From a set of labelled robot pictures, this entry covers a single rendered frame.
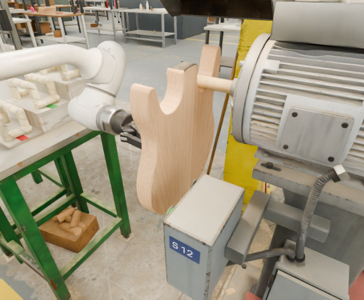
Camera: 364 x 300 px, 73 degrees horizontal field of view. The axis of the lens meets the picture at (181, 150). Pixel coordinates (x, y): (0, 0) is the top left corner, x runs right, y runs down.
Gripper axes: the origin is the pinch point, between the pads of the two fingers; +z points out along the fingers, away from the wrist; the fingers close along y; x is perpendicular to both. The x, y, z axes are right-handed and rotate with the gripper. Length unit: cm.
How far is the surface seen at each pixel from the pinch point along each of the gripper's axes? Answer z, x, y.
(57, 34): -631, -94, -396
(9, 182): -55, -22, 25
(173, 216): 16.0, 3.5, 24.9
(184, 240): 19.4, 1.6, 26.9
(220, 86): 9.5, 15.3, -7.1
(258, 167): 24.6, 2.7, 2.9
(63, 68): -70, 5, -18
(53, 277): -54, -82, 29
